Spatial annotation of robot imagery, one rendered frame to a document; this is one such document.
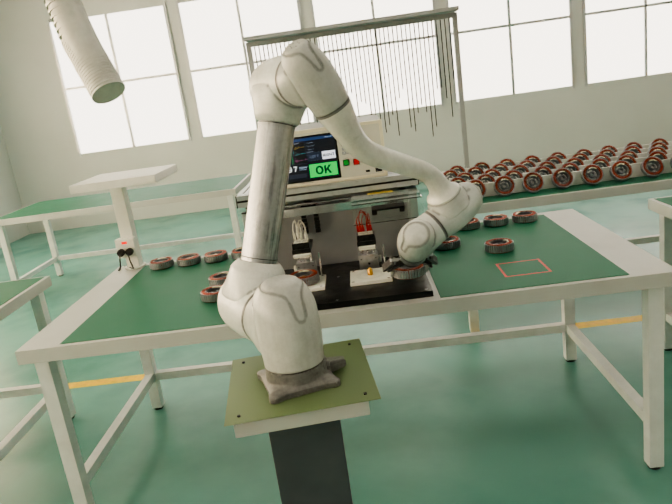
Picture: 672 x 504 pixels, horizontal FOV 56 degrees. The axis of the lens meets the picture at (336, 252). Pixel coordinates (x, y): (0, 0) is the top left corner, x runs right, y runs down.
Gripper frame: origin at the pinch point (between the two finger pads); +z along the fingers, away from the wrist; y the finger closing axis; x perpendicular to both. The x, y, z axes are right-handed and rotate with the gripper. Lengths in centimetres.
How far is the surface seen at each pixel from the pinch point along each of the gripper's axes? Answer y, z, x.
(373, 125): 4, 1, -55
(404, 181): -4.6, 8.9, -34.7
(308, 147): 28, 4, -51
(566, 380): -73, 95, 41
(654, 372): -78, 14, 44
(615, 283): -64, -6, 16
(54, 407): 129, 14, 28
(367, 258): 12.4, 25.2, -12.1
